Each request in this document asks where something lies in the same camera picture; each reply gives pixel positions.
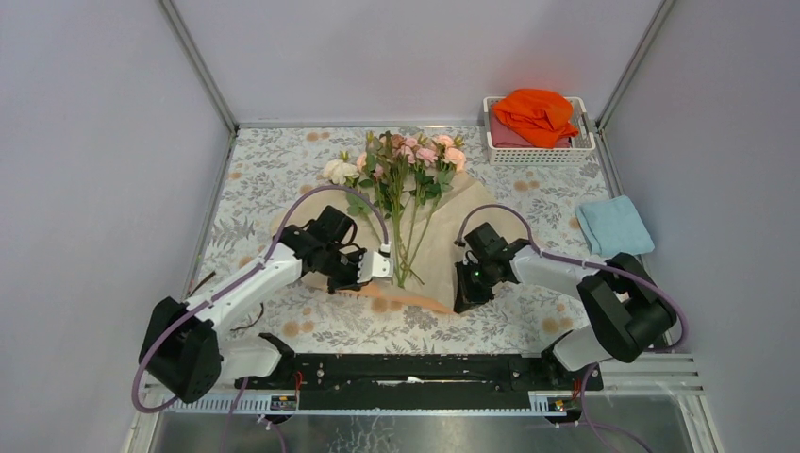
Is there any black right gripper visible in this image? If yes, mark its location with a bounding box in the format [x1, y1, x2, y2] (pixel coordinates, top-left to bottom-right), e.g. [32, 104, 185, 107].
[454, 259, 496, 314]

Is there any brown kraft wrapping paper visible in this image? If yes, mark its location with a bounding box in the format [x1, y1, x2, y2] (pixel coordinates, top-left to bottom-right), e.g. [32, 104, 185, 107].
[287, 175, 494, 314]

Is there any pink fake flower bunch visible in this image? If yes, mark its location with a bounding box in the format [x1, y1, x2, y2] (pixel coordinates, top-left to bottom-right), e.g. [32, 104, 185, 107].
[353, 131, 425, 288]

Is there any pink fake flower stem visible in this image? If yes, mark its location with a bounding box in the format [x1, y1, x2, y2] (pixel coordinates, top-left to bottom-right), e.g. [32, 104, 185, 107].
[397, 133, 467, 286]

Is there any light blue towel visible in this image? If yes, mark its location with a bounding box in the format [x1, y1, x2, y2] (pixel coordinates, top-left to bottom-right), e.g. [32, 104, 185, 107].
[575, 195, 655, 258]

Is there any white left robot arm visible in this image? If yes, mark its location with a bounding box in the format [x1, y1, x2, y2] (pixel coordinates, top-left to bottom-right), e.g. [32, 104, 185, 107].
[131, 206, 393, 411]

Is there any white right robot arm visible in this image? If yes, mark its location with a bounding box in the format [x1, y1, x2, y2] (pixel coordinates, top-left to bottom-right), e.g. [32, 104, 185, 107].
[454, 223, 678, 389]

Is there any floral patterned table mat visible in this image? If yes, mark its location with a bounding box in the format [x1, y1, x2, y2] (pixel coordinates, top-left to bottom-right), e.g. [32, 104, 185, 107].
[199, 126, 608, 354]

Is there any pink folded cloth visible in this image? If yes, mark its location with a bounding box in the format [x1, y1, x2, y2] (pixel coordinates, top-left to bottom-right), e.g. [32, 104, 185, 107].
[489, 113, 535, 148]

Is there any white perforated plastic basket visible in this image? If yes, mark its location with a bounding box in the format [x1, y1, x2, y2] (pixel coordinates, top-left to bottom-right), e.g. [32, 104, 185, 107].
[482, 96, 596, 166]

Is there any orange folded cloth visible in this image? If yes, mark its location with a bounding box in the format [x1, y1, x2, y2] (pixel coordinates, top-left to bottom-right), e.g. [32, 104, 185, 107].
[492, 89, 579, 148]

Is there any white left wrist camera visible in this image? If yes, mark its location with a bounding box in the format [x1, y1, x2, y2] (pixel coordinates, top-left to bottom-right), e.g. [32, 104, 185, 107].
[358, 251, 394, 283]

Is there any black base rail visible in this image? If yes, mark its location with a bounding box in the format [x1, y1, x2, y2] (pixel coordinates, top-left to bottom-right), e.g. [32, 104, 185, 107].
[234, 334, 604, 411]

